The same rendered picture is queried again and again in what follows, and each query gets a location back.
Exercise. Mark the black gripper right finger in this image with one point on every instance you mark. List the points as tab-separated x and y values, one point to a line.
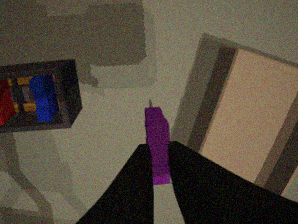
209	194

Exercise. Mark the red fuse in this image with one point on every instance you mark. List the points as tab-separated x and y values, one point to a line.
6	106

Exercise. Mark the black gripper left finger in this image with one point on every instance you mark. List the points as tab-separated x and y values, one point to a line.
129	199

